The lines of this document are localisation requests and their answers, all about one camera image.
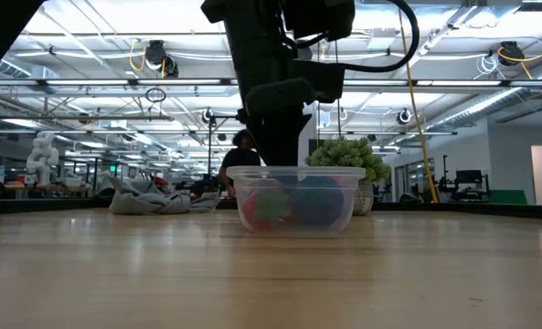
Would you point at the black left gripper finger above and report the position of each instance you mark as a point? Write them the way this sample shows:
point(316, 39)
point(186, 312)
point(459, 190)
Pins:
point(268, 137)
point(291, 137)

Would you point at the clear plastic tupperware container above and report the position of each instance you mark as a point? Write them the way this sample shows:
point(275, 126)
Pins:
point(298, 172)

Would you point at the purple toy cabbage ball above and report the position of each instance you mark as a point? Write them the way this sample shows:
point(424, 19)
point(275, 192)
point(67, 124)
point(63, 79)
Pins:
point(318, 203)

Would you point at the red toy strawberry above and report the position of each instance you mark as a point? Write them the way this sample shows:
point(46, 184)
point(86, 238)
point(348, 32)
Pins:
point(252, 219)

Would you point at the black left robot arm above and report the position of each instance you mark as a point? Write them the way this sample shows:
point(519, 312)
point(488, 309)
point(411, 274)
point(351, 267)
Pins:
point(1, 27)

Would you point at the person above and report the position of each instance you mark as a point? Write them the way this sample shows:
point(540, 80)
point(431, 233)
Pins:
point(241, 160)

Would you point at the green potted succulent plant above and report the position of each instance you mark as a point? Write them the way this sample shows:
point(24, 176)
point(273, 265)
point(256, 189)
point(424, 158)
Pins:
point(343, 155)

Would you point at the grey crumpled cloth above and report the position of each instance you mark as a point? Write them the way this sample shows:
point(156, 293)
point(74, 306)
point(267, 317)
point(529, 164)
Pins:
point(147, 201)

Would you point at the black background monitor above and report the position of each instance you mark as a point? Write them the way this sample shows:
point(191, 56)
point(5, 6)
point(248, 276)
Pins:
point(469, 177)

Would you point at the green panel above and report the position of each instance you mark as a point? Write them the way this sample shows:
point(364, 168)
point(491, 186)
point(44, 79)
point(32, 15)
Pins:
point(508, 197)

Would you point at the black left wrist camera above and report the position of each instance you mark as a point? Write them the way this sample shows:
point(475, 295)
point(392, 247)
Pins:
point(321, 82)

